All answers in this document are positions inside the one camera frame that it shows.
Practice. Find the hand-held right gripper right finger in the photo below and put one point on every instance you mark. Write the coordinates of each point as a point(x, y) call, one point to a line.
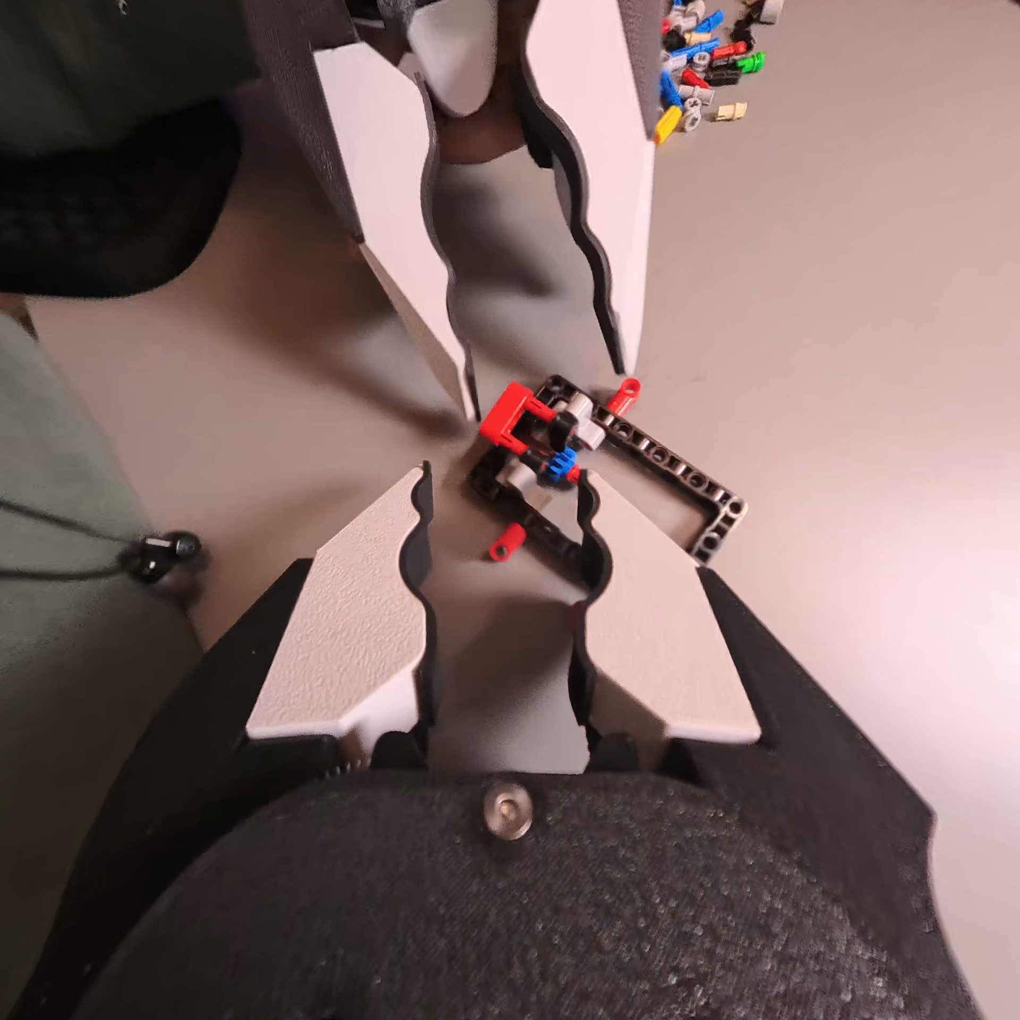
point(661, 645)

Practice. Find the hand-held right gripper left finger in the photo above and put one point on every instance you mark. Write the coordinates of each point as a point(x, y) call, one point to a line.
point(343, 637)

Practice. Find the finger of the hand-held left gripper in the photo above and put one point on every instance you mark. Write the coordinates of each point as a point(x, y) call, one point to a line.
point(605, 159)
point(382, 199)

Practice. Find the black red lego frame assembly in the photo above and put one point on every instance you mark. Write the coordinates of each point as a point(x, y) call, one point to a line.
point(637, 462)

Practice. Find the pile of loose lego pieces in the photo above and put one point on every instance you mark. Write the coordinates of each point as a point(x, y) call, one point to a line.
point(701, 64)

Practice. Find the person's left hand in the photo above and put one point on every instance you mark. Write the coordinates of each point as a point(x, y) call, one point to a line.
point(482, 142)

